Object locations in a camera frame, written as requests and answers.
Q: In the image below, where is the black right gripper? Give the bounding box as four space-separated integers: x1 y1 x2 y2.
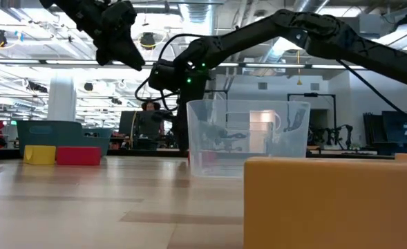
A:
153 88 209 153

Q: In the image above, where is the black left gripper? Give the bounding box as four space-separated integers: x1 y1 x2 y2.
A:
92 1 145 71

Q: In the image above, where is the pink block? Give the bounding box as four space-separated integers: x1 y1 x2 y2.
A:
186 150 218 163

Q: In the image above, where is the red rectangular block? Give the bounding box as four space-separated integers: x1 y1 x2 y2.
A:
55 146 102 167

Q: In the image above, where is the yellow block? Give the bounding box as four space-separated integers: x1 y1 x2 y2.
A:
23 145 57 166

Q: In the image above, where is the person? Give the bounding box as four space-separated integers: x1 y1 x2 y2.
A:
133 100 166 150

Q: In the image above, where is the black monitor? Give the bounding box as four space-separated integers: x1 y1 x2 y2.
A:
118 110 142 136

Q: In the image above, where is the clear plastic bin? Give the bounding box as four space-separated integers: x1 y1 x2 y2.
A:
186 100 311 179

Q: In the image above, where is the white pillar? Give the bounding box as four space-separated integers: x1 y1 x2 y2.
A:
47 74 77 122

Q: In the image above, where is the teal plastic bin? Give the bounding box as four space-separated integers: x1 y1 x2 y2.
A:
16 120 113 160

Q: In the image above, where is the dark blue cabinet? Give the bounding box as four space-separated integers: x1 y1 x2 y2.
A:
363 110 407 156

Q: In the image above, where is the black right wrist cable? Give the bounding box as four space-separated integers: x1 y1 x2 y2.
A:
135 33 204 112

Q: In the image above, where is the ceiling light rail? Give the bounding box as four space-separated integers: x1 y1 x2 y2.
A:
0 58 366 70

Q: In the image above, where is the silver ceiling duct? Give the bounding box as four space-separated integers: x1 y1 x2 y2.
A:
292 0 328 13
180 3 218 37

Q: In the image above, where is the yellow hanging cord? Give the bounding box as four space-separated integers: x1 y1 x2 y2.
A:
295 50 303 86

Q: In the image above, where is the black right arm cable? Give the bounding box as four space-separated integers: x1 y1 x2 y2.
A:
337 59 407 129

